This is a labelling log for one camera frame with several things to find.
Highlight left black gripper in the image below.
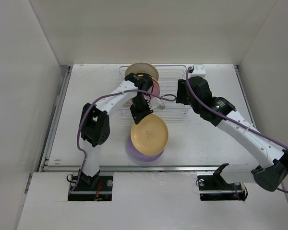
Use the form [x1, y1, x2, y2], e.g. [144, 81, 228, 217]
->
[129, 94, 153, 124]

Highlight purple plastic plate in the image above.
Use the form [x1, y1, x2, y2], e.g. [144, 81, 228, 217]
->
[126, 137, 164, 162]

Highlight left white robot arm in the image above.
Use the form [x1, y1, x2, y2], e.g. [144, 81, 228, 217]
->
[76, 72, 154, 190]

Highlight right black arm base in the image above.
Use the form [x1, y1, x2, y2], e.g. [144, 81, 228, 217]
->
[195, 175, 249, 201]

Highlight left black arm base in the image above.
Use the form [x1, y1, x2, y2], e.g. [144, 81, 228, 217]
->
[67, 174, 114, 202]

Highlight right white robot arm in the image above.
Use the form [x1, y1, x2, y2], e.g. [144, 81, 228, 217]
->
[176, 76, 288, 192]

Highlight pink plastic plate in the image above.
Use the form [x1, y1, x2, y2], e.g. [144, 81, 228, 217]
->
[123, 82, 160, 107]

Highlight beige plastic plate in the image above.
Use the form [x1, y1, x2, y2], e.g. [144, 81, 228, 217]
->
[124, 62, 159, 81]

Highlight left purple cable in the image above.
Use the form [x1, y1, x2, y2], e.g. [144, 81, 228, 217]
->
[66, 89, 177, 199]

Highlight purple cable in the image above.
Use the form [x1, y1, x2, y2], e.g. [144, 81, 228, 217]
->
[66, 89, 177, 199]
[185, 67, 288, 201]

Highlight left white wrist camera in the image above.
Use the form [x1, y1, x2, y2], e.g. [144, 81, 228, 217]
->
[149, 98, 166, 111]

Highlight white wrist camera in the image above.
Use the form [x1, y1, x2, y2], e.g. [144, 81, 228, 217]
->
[149, 98, 166, 111]
[191, 64, 206, 78]

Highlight white wire dish rack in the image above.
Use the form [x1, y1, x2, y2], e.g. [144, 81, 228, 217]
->
[116, 64, 192, 116]

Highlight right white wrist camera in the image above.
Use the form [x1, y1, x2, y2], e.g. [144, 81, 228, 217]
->
[191, 64, 206, 78]

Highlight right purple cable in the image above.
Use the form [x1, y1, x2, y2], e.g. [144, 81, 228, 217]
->
[185, 67, 288, 201]

